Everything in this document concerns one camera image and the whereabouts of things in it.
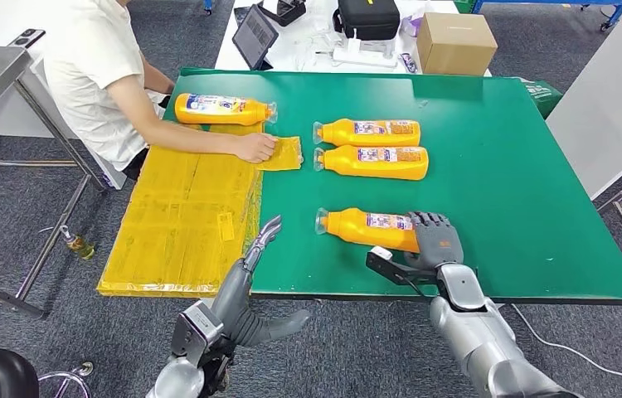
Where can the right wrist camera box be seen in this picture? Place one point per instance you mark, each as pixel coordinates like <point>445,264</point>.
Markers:
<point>381,254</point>

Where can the dark tablet on stand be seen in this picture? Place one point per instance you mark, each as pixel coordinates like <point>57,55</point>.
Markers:
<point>255,34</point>

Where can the black device box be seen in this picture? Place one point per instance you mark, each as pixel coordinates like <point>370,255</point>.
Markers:
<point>286,11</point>

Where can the yellow taped cardboard sheet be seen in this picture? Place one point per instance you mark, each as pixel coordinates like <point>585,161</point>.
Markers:
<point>179,209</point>

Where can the person's right hand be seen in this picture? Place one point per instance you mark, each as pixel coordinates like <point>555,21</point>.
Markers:
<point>256,148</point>

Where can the orange detergent bottle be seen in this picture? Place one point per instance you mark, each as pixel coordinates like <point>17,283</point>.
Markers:
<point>344,162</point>
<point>349,228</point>
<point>344,133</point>
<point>223,116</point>

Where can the black carry case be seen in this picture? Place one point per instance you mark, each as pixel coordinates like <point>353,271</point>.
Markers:
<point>368,17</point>

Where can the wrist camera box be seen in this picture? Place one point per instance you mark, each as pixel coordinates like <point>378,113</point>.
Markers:
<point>195,329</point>
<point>381,254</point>

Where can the person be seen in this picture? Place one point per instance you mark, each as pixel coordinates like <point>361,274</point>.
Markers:
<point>91,66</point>

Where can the blue metal cart frame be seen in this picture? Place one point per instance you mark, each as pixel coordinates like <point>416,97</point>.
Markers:
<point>616,13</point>

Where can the purple snack packet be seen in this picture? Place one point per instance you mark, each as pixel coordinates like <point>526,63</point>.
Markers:
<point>408,62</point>

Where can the small yellow-green bottle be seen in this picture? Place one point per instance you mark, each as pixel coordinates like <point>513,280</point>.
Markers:
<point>81,248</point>

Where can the person's right forearm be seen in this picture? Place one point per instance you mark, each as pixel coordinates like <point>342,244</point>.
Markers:
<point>190,140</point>

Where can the white power strip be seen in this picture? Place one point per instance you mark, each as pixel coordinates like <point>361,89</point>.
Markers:
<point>363,57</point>

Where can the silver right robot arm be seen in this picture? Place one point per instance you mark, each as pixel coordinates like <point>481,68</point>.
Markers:
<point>470,324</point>

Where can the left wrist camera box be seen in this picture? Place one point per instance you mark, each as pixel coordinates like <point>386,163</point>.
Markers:
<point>195,329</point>

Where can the pale plastic bag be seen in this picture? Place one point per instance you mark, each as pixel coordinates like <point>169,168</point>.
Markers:
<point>412,24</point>

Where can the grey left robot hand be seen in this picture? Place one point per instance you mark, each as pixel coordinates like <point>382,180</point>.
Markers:
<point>234,302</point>

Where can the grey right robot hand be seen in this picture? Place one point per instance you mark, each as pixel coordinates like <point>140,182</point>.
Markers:
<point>440,241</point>

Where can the green plastic crate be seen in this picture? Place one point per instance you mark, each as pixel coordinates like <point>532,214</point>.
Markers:
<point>465,4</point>

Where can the white table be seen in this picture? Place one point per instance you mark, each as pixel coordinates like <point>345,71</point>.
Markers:
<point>294,55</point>

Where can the white chair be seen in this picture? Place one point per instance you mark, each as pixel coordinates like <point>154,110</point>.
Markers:
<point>113,178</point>

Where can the green bag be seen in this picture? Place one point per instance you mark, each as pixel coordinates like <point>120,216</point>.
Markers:
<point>542,96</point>

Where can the brown cardboard box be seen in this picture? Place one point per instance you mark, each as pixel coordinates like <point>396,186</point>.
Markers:
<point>454,45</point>

